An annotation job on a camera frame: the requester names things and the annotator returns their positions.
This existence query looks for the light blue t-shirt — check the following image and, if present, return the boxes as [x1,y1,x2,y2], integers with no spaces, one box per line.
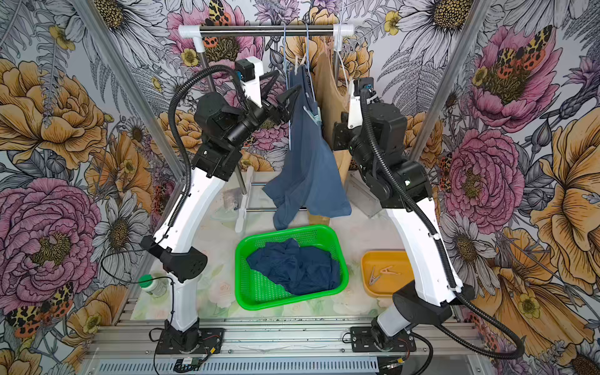
[263,67,352,230]

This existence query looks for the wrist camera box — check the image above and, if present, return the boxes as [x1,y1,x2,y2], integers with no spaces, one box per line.
[347,77,378,130]
[234,56,265,107]

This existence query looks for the green capped bottle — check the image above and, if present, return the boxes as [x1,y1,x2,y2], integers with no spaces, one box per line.
[138,274,167,298]

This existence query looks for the teal plastic clothespin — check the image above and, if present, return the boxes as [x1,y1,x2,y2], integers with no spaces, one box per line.
[303,106,323,127]

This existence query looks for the dark blue t-shirt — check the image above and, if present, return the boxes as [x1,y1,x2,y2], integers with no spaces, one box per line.
[247,238,342,295]

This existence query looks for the yellow plastic tray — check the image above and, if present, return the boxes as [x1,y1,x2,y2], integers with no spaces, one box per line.
[361,250,414,298]

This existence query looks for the crumpled plastic packet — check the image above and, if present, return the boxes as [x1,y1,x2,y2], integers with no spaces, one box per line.
[223,194,242,212]

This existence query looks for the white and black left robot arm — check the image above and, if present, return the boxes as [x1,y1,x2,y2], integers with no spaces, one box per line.
[142,56,299,355]

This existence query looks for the metal clothes rack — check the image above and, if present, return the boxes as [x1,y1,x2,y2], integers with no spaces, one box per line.
[177,22,356,234]

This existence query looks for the tan tank top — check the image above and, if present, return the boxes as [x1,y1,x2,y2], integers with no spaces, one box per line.
[308,52,352,225]

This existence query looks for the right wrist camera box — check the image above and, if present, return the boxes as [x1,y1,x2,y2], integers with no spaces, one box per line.
[347,77,378,130]

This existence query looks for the green perforated plastic basket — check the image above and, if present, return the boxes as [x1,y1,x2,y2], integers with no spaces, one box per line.
[234,225,349,311]

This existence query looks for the silver metal case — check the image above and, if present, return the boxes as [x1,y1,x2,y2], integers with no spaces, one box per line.
[345,174,382,218]

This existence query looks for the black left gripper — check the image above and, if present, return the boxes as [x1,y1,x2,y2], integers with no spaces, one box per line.
[226,83,303,147]

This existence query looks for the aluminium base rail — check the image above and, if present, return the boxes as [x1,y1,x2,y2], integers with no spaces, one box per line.
[81,318,474,375]

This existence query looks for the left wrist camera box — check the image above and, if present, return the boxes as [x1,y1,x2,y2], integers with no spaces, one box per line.
[234,56,265,107]

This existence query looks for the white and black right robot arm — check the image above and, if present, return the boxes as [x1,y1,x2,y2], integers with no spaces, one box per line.
[334,77,524,360]

